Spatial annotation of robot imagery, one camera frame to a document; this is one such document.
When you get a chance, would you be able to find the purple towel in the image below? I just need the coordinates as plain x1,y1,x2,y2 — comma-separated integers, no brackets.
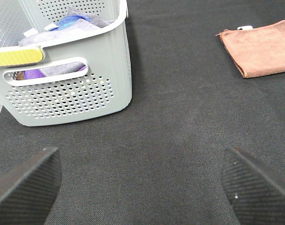
16,64,86,80

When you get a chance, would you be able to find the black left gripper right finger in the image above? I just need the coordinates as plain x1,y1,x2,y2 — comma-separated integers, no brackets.
221,147,285,225

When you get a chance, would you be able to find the grey perforated laundry basket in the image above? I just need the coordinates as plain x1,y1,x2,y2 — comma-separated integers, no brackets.
0,0,132,127

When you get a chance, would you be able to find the blue towel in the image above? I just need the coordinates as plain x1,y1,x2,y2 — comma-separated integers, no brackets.
45,15,91,31

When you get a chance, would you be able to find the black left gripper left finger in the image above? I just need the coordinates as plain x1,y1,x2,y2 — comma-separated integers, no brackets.
0,148,62,225

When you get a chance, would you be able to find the brown towel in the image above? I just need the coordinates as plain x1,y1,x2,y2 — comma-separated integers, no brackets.
217,20,285,78

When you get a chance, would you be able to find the black fabric table mat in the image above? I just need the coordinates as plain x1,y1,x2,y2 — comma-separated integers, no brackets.
0,0,285,225

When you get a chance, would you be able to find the grey lavender towel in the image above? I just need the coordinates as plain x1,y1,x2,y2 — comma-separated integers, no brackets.
19,7,115,46

